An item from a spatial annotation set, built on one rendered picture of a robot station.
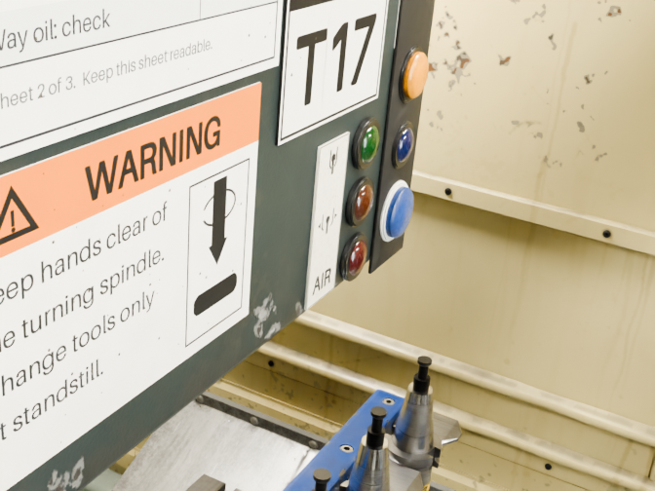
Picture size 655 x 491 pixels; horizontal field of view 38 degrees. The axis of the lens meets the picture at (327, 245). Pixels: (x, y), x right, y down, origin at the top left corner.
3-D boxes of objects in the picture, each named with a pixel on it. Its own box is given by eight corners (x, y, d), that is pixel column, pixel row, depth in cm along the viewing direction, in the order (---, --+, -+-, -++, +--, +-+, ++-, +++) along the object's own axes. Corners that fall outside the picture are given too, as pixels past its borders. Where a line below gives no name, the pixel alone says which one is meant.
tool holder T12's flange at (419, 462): (401, 434, 106) (404, 417, 104) (448, 458, 102) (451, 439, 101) (369, 461, 101) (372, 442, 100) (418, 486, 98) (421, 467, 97)
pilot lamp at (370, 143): (380, 160, 49) (385, 119, 48) (362, 171, 47) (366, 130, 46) (369, 157, 49) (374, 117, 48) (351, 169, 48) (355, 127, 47)
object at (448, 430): (467, 428, 107) (468, 422, 106) (450, 452, 102) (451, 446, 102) (410, 407, 109) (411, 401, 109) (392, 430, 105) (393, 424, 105)
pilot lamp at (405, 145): (413, 160, 54) (418, 123, 53) (398, 169, 52) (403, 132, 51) (404, 157, 54) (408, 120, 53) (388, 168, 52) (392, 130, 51)
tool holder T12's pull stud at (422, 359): (417, 381, 99) (422, 353, 97) (432, 388, 98) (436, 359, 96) (408, 388, 98) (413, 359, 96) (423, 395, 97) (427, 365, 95)
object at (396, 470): (430, 480, 98) (431, 473, 97) (409, 509, 93) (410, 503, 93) (369, 456, 100) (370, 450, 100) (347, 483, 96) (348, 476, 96)
